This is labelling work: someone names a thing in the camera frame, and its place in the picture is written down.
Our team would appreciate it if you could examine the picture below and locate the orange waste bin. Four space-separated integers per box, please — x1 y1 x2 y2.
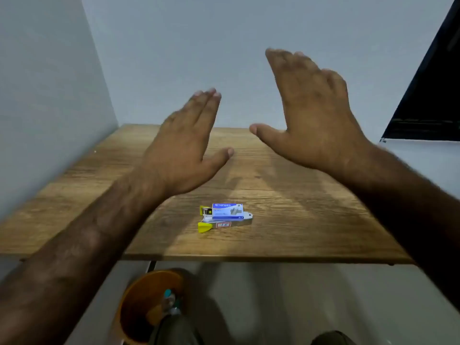
111 269 191 345

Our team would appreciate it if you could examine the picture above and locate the blue staples box sleeve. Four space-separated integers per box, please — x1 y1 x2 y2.
212 203 244 220

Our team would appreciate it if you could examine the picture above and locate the black window frame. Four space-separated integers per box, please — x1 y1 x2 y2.
381 0 460 142

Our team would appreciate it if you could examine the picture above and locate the person's right forearm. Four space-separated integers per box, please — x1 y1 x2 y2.
330 141 460 313

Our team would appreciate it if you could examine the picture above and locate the person's left hand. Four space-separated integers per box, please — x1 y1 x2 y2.
135 88 235 198

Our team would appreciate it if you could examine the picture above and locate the person's left leg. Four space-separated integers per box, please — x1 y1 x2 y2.
149 314 202 345

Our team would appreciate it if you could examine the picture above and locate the person's right leg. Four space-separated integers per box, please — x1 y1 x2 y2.
310 330 357 345

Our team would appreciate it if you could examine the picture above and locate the person's leg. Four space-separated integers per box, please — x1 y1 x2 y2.
149 314 202 345
310 330 357 345

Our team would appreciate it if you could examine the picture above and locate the yellow and silver stapler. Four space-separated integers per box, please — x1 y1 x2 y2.
197 206 254 234

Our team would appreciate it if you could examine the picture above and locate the person's right hand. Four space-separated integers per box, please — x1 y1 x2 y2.
249 47 376 180

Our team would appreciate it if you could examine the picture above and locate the person's left forearm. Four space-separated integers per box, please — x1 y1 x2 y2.
0 168 173 345

